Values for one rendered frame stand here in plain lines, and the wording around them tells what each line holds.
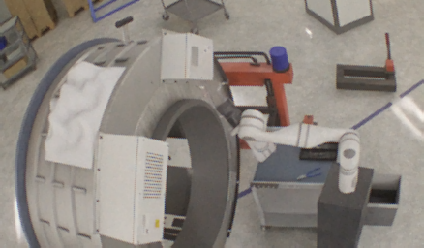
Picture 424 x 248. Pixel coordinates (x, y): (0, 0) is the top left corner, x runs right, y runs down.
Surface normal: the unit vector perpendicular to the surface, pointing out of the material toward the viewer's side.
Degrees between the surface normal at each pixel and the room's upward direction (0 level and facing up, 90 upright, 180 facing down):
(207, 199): 27
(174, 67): 47
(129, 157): 35
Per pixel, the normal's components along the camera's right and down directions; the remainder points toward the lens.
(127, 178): -0.37, -0.16
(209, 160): -0.37, 0.29
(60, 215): -0.39, 0.07
